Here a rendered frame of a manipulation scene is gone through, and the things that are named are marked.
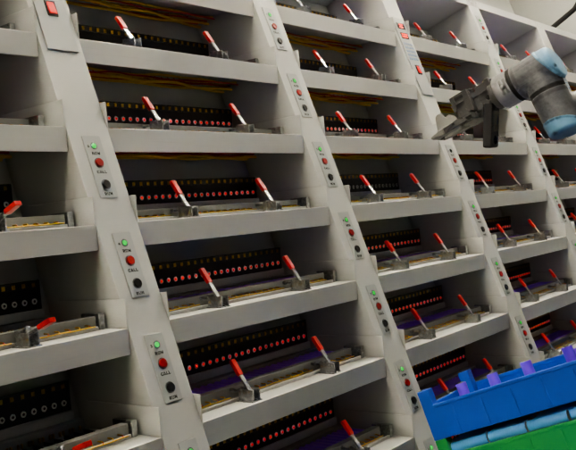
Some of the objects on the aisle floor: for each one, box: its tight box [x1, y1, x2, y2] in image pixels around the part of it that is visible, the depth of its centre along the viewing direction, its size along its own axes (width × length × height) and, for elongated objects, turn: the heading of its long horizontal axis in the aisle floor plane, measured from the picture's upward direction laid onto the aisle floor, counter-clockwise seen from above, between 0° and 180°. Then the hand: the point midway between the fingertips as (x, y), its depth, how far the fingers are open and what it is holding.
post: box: [326, 0, 542, 367], centre depth 262 cm, size 20×9×176 cm, turn 170°
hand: (439, 138), depth 222 cm, fingers open, 3 cm apart
